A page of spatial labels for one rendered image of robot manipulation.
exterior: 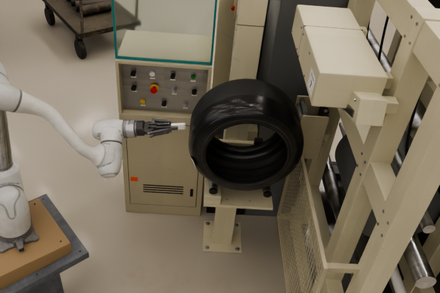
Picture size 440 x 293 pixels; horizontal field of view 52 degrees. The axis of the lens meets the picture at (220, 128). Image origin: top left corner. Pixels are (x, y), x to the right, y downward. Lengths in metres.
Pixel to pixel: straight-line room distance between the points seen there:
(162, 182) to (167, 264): 0.55
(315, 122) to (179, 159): 1.01
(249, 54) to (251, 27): 0.15
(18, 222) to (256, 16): 1.46
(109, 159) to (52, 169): 1.76
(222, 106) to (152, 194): 1.39
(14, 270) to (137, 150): 1.10
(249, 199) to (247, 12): 0.98
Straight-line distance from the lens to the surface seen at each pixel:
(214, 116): 2.03
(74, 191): 3.64
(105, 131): 2.20
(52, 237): 2.43
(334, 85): 1.67
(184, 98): 2.76
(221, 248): 3.22
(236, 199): 2.44
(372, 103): 1.64
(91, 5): 5.36
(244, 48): 2.25
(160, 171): 3.09
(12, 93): 2.00
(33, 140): 4.17
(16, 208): 2.28
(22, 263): 2.35
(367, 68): 1.73
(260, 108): 2.01
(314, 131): 2.50
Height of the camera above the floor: 2.57
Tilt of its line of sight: 38 degrees down
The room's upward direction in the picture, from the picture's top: 6 degrees clockwise
